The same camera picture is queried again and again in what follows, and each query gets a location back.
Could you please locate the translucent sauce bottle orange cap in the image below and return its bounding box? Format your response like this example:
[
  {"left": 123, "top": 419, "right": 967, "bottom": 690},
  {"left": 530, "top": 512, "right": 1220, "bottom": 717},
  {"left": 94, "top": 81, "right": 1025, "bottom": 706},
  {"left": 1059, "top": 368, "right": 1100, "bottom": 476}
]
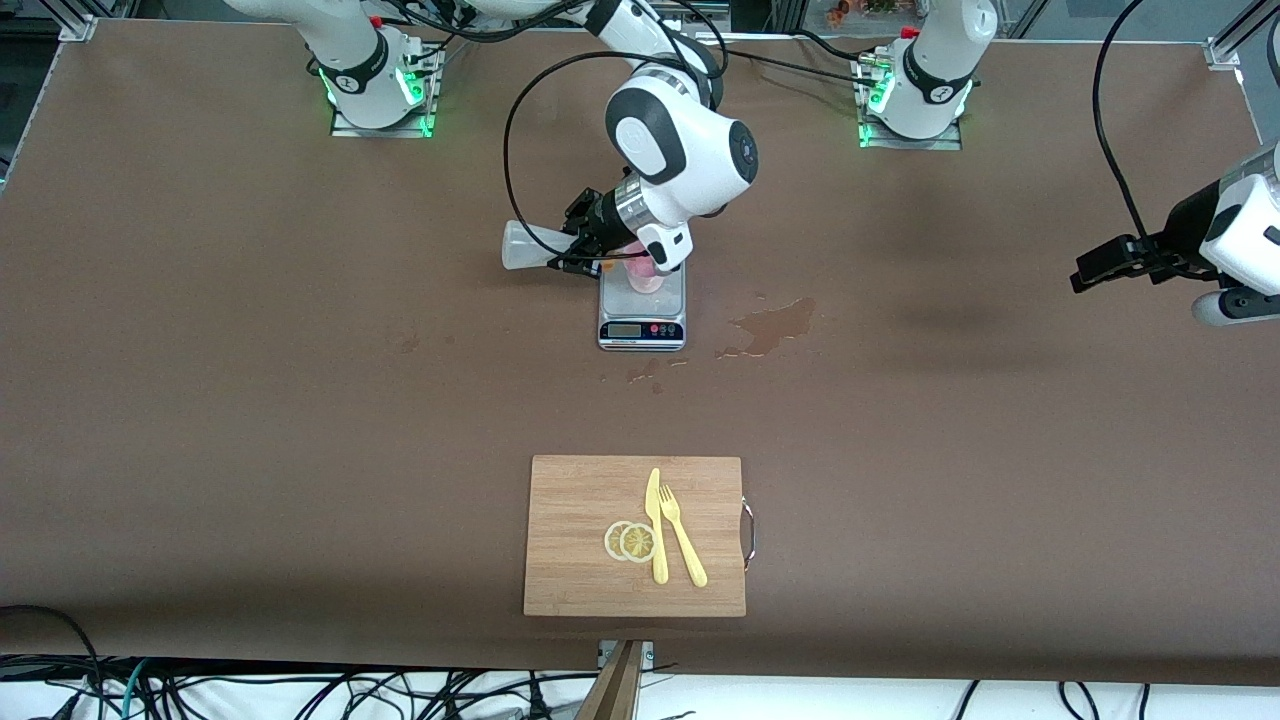
[{"left": 501, "top": 220, "right": 629, "bottom": 277}]

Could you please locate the pink plastic cup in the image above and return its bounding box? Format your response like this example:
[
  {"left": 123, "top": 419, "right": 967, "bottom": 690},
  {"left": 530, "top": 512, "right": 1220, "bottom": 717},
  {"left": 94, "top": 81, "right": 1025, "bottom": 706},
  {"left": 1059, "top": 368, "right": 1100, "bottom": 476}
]
[{"left": 622, "top": 240, "right": 665, "bottom": 294}]

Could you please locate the silver digital kitchen scale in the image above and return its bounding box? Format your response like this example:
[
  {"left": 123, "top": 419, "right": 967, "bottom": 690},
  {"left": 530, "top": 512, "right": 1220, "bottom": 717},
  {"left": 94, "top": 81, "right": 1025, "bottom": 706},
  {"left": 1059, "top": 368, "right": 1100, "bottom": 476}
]
[{"left": 598, "top": 240, "right": 688, "bottom": 352}]

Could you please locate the small brown liquid spill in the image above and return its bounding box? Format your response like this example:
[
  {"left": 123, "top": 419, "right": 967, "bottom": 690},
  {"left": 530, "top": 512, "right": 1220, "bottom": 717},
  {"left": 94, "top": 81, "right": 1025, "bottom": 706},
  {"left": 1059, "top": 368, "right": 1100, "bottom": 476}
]
[{"left": 600, "top": 357, "right": 691, "bottom": 394}]

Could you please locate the large brown liquid spill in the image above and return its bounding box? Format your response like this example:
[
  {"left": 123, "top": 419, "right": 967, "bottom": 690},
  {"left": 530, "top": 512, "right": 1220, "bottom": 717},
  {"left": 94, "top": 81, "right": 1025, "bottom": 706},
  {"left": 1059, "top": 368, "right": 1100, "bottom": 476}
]
[{"left": 716, "top": 296, "right": 817, "bottom": 359}]

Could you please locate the wooden cutting board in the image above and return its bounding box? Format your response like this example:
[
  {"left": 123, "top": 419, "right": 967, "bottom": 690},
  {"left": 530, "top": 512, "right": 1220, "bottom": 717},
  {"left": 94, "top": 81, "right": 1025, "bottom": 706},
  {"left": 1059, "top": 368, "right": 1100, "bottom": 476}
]
[{"left": 523, "top": 455, "right": 756, "bottom": 618}]

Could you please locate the yellow plastic knife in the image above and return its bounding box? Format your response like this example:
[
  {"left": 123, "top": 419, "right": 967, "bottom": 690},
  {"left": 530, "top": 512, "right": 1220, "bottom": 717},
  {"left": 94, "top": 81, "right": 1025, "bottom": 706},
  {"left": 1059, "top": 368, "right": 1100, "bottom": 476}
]
[{"left": 645, "top": 467, "right": 669, "bottom": 585}]

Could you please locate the yellow plastic fork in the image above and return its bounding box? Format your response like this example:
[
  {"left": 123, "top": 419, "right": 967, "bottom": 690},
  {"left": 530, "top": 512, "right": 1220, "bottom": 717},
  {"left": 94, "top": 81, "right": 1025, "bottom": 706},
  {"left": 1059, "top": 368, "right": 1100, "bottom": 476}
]
[{"left": 659, "top": 484, "right": 709, "bottom": 589}]

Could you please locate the brown table cover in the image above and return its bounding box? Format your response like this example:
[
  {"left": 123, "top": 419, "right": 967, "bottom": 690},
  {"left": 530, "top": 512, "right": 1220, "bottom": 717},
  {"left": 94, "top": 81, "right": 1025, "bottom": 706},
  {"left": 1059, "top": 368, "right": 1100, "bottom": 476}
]
[{"left": 0, "top": 18, "right": 1280, "bottom": 686}]

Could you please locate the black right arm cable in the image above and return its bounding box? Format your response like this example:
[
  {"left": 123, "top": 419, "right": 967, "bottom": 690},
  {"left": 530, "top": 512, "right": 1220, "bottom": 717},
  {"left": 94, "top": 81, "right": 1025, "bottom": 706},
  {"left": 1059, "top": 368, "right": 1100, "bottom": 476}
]
[{"left": 503, "top": 0, "right": 726, "bottom": 241}]

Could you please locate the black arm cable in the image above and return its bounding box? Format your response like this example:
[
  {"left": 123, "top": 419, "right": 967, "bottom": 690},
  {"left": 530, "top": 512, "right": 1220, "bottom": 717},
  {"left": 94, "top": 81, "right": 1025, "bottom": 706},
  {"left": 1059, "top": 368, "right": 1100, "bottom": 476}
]
[
  {"left": 503, "top": 0, "right": 726, "bottom": 241},
  {"left": 1092, "top": 0, "right": 1161, "bottom": 241}
]

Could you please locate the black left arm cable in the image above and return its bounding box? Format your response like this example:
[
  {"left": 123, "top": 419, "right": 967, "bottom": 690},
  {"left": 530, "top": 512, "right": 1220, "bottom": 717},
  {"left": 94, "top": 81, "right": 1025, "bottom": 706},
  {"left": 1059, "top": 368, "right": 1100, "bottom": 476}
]
[{"left": 1092, "top": 0, "right": 1161, "bottom": 241}]

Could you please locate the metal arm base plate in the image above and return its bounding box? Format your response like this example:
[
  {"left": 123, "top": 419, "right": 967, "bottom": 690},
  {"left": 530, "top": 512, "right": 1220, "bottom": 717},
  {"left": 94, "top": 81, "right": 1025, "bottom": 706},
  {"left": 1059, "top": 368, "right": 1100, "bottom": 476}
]
[
  {"left": 330, "top": 45, "right": 438, "bottom": 139},
  {"left": 858, "top": 55, "right": 963, "bottom": 151}
]

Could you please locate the black cable on table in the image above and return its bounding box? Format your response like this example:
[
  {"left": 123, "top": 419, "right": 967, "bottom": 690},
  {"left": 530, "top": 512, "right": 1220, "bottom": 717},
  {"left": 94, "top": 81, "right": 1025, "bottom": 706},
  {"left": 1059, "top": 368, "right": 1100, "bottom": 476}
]
[{"left": 720, "top": 28, "right": 881, "bottom": 86}]

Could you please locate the wooden post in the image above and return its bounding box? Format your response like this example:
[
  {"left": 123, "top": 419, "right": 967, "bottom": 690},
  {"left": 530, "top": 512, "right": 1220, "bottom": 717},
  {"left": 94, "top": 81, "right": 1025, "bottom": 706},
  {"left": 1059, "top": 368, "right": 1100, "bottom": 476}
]
[{"left": 575, "top": 640, "right": 643, "bottom": 720}]

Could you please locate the teal floor cable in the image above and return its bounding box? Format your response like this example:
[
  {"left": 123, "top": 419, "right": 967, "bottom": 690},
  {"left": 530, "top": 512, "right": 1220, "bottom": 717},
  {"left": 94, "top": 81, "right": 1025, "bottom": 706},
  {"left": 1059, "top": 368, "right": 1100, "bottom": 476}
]
[{"left": 118, "top": 658, "right": 151, "bottom": 720}]

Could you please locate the black looped floor cable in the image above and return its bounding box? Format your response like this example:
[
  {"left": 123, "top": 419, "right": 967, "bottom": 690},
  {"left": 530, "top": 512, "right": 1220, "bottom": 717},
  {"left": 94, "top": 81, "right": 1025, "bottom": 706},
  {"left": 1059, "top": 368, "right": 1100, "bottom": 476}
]
[{"left": 0, "top": 604, "right": 106, "bottom": 720}]

